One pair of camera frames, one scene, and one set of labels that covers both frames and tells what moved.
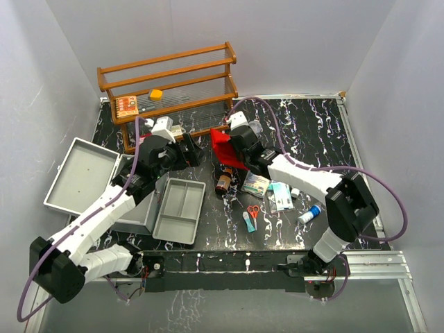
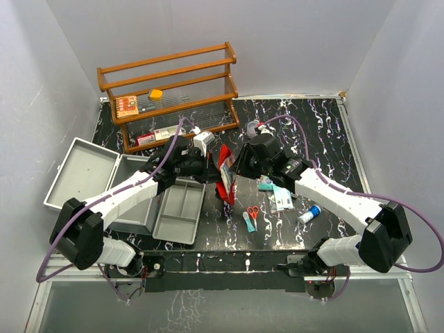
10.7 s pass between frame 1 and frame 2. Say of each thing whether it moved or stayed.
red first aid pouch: moved
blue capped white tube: stayed
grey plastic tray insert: stayed
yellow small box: stayed
